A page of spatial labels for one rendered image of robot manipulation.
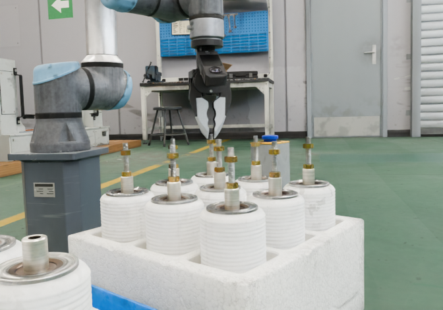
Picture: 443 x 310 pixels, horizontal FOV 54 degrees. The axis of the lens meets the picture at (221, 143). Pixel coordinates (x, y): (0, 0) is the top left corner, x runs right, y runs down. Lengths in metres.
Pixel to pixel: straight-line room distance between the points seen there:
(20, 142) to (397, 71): 4.45
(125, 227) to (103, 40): 0.64
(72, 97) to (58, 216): 0.30
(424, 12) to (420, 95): 1.01
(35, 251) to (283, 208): 0.39
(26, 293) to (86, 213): 0.78
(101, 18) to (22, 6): 6.17
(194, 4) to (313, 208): 0.49
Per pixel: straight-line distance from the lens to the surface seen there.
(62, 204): 1.15
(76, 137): 1.17
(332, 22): 5.99
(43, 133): 1.18
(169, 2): 1.01
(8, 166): 3.22
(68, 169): 1.14
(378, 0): 6.08
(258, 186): 0.85
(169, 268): 0.64
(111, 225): 0.78
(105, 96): 1.24
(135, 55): 6.44
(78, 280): 0.43
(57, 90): 1.17
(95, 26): 1.28
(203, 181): 0.93
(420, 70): 5.94
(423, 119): 5.98
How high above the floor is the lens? 0.39
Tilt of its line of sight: 4 degrees down
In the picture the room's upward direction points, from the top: 2 degrees counter-clockwise
